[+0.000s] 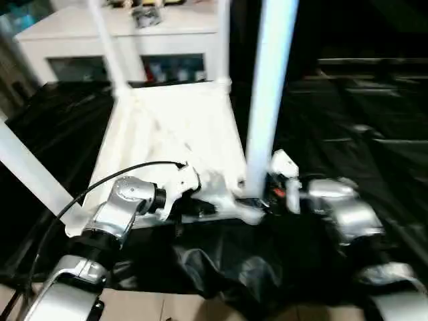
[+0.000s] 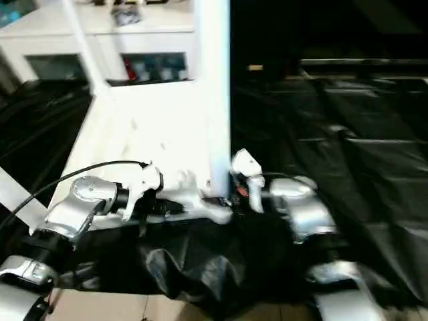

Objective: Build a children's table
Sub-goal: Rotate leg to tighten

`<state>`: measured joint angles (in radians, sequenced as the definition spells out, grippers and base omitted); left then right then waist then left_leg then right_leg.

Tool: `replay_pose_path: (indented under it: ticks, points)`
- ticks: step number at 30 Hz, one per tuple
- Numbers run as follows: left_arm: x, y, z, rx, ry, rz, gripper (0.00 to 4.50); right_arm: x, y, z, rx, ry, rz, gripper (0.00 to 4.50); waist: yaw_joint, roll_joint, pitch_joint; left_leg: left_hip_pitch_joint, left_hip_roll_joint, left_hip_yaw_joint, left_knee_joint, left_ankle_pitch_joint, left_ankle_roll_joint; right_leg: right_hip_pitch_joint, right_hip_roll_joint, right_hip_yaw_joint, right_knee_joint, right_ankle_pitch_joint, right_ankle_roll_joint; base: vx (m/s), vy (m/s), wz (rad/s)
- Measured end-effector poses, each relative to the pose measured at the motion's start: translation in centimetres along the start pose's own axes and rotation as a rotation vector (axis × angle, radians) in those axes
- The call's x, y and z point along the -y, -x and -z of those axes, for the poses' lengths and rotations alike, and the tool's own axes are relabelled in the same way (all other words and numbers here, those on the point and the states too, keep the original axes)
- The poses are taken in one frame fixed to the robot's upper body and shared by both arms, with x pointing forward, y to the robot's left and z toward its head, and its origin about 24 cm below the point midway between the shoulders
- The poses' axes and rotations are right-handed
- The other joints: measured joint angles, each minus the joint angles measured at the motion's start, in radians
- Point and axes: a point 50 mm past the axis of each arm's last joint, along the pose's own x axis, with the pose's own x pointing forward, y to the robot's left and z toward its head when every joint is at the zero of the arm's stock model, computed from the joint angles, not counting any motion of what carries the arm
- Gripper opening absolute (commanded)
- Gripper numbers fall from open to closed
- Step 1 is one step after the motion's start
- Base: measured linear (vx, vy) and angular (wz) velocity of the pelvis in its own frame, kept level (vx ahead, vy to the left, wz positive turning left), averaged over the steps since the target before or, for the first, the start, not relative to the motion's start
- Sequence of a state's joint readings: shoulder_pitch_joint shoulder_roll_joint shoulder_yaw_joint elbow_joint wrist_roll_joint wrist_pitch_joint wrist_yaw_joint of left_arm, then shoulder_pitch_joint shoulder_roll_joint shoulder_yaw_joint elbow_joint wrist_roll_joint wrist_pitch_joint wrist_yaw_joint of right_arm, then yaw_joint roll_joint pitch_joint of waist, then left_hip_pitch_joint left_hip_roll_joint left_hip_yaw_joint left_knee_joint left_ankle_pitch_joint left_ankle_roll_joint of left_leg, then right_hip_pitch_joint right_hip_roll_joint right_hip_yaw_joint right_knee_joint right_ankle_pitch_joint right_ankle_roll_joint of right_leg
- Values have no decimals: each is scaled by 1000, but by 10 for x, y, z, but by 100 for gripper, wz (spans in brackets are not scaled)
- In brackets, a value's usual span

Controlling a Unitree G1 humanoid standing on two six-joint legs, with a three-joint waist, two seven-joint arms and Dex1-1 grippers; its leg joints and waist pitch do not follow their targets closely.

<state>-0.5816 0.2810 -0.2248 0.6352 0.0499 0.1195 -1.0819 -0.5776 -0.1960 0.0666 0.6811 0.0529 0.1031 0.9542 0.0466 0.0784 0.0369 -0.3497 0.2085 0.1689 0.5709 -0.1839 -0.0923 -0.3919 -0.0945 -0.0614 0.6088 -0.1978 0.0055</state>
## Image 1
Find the white plastic table top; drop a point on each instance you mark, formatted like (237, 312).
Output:
(167, 133)

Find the black work mat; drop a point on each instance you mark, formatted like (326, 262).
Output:
(351, 133)

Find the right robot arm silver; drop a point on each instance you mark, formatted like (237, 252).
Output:
(354, 214)

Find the black cabinet with yellow label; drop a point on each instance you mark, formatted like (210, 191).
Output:
(247, 33)

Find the small white jar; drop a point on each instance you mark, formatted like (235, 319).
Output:
(200, 74)
(183, 73)

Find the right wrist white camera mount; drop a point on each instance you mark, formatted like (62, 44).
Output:
(286, 164)

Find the white cabinet with glass doors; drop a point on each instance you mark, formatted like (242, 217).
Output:
(167, 43)

